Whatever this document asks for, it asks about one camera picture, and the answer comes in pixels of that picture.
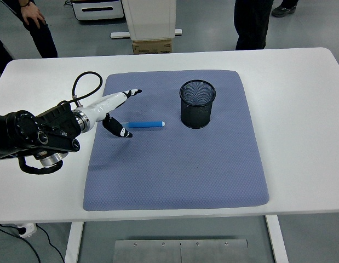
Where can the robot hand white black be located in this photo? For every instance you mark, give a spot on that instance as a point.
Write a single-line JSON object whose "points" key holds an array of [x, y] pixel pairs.
{"points": [[106, 105]]}

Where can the blue marker pen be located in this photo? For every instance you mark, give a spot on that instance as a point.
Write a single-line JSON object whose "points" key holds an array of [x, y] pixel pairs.
{"points": [[147, 124]]}

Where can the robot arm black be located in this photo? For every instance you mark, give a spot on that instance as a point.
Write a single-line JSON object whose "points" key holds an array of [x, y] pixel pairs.
{"points": [[26, 130]]}

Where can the black mesh pen holder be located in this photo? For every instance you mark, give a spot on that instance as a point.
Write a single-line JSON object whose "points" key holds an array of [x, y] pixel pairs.
{"points": [[197, 115]]}

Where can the person's hand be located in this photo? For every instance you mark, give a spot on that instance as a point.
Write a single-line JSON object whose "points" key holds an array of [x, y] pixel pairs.
{"points": [[33, 13]]}

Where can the brown cardboard box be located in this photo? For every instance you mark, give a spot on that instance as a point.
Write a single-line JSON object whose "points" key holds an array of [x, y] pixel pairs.
{"points": [[152, 46]]}

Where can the blue-grey textured mat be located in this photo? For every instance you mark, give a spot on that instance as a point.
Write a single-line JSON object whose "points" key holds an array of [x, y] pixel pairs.
{"points": [[172, 164]]}

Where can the white appliance with black slot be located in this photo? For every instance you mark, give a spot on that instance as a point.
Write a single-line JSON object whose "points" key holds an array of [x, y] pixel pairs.
{"points": [[98, 12]]}

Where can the white table leg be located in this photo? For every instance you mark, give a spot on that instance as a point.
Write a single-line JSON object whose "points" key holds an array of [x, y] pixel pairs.
{"points": [[277, 241], [73, 243]]}

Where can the white power strip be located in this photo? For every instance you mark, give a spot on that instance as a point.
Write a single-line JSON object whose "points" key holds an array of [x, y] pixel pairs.
{"points": [[26, 229]]}

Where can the grey metal plate with screws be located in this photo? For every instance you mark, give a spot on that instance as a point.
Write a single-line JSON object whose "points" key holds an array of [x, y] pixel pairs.
{"points": [[158, 253]]}

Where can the person in dark trousers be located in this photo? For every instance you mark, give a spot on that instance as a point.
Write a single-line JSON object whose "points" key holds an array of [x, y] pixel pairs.
{"points": [[252, 24]]}

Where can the person's dark shoe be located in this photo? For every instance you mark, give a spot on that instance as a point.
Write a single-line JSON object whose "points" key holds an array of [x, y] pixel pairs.
{"points": [[285, 10]]}

